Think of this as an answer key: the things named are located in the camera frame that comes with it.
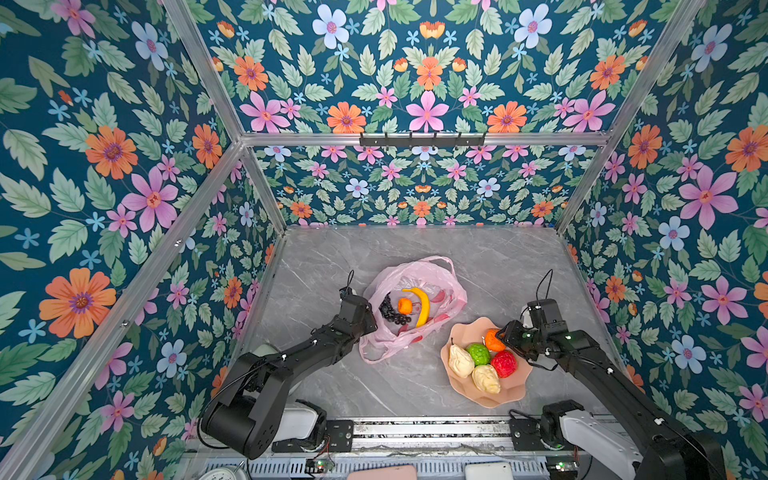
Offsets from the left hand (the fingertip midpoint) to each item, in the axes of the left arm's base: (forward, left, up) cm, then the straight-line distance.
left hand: (376, 309), depth 90 cm
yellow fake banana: (+3, -16, -5) cm, 17 cm away
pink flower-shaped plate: (-8, -29, -4) cm, 30 cm away
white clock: (-38, +35, -2) cm, 51 cm away
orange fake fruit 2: (-13, -33, 0) cm, 36 cm away
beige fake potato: (-22, -29, 0) cm, 36 cm away
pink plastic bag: (+6, -11, -6) cm, 14 cm away
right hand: (-11, -35, +1) cm, 37 cm away
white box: (-41, -26, -4) cm, 49 cm away
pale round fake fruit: (-18, -23, +1) cm, 29 cm away
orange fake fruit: (+2, -9, -3) cm, 9 cm away
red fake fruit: (-19, -34, +1) cm, 39 cm away
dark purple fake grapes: (+1, -3, -3) cm, 4 cm away
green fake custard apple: (-15, -29, -1) cm, 32 cm away
